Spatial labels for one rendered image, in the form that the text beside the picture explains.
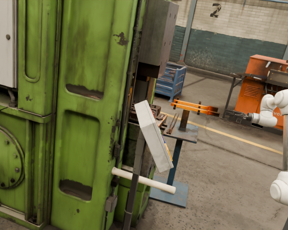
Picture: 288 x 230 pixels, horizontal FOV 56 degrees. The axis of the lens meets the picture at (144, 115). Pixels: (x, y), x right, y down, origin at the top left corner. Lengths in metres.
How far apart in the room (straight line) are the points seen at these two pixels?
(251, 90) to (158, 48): 3.85
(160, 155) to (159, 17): 0.88
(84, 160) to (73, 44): 0.80
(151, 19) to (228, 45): 7.91
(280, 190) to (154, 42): 1.21
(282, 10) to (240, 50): 1.61
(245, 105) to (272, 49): 4.16
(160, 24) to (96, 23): 0.40
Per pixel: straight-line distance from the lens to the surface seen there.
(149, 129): 1.31
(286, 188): 1.94
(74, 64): 1.83
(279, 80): 5.28
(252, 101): 5.53
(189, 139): 2.44
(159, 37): 1.81
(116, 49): 1.63
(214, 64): 9.77
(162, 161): 1.41
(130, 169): 2.17
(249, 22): 9.55
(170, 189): 1.86
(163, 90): 5.93
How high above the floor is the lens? 1.67
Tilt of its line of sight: 20 degrees down
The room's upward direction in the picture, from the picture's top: 10 degrees clockwise
